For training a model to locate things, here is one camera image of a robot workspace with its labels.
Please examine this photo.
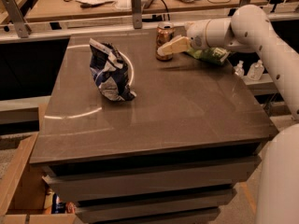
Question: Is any blue chip bag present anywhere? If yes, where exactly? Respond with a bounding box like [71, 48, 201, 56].
[89, 38, 136, 102]

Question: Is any orange soda can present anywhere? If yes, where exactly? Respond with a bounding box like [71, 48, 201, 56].
[156, 21, 175, 62]

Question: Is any cardboard box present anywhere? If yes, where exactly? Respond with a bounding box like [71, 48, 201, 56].
[0, 103, 78, 224]

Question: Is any clear sanitizer bottle right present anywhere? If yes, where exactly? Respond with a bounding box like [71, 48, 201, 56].
[247, 60, 264, 81]

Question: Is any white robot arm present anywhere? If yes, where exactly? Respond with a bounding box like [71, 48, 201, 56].
[158, 5, 299, 224]

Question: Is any metal bracket middle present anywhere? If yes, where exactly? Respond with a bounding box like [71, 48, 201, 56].
[131, 0, 142, 29]

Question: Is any green chip bag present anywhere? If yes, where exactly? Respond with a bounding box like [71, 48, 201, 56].
[186, 48, 230, 65]

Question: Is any metal bracket left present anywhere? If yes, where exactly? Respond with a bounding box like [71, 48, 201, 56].
[1, 0, 31, 38]

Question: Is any grey drawer cabinet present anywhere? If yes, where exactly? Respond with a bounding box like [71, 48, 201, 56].
[30, 30, 277, 224]

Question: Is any clear sanitizer bottle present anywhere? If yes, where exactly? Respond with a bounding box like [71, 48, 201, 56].
[247, 60, 264, 81]
[235, 61, 245, 77]

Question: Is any clear sanitizer bottle left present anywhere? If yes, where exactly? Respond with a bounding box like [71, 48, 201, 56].
[235, 61, 245, 77]

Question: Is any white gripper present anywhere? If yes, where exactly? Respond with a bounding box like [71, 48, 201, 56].
[157, 21, 207, 56]

